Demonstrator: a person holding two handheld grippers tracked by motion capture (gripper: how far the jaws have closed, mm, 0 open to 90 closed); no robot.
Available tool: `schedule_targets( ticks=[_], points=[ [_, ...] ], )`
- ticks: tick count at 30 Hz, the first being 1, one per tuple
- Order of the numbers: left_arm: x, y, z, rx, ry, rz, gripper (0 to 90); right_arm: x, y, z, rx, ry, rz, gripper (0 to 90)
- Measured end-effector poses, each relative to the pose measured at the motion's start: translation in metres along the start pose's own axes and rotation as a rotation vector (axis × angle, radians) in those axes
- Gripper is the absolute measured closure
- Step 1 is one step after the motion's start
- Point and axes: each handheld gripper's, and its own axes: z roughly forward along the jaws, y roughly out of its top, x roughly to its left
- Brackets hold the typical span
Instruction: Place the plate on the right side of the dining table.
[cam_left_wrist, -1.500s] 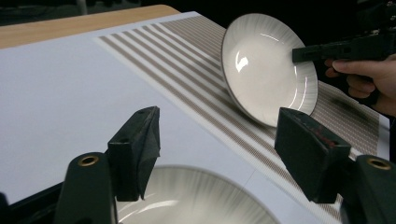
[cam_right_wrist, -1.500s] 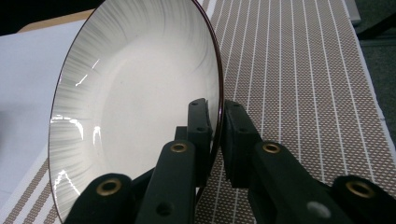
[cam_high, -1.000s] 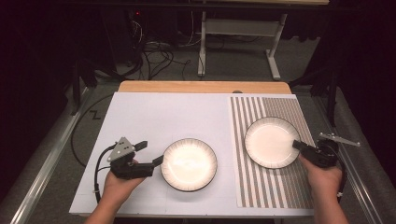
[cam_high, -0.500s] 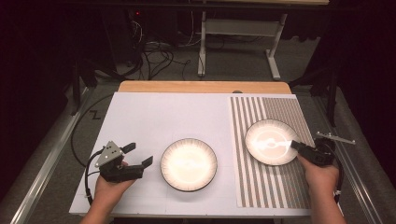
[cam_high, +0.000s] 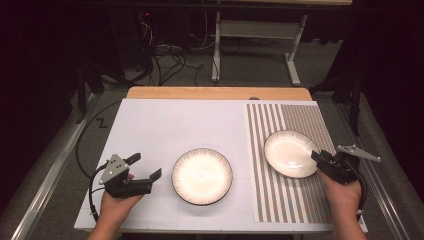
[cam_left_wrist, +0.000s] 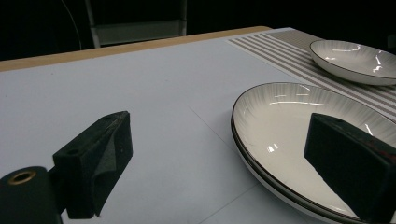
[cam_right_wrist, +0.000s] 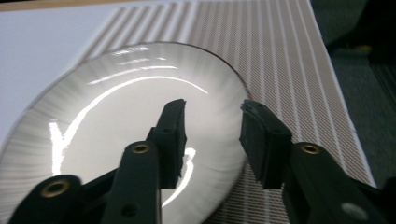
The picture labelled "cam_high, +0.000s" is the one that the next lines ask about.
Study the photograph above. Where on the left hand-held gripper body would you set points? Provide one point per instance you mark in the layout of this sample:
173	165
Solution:
115	170

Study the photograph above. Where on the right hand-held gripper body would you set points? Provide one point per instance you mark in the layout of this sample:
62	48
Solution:
343	166

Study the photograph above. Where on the white plate with dark rim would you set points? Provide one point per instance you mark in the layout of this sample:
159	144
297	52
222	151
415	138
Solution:
290	153
202	176

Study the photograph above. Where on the person's right hand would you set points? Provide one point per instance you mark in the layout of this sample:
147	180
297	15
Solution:
343	196

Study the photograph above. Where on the person's left hand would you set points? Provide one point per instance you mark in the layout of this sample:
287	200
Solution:
116	206

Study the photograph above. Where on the white board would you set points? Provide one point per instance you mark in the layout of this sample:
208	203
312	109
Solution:
166	126

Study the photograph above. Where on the brown and white striped placemat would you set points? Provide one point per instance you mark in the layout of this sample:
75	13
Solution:
283	200

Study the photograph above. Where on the black metal stand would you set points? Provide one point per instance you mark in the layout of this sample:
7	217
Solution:
356	106
81	96

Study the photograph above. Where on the wooden table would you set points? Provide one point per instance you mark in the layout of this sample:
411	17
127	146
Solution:
216	92

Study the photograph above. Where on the dark computer tower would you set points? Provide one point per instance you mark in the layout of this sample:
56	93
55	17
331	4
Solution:
133	36

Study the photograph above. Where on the aluminium floor rail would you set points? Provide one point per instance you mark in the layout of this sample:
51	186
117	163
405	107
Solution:
376	186
50	173

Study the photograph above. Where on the desk with white metal frame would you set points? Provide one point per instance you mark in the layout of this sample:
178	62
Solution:
256	29

